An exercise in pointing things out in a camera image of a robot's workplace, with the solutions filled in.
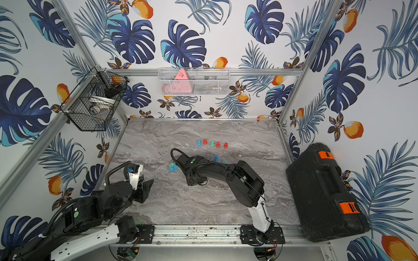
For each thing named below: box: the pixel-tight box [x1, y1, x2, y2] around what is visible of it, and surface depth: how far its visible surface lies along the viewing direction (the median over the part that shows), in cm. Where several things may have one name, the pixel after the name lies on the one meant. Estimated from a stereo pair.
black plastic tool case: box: [285, 142, 371, 242], surface depth 68 cm
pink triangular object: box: [164, 68, 193, 94], surface depth 92 cm
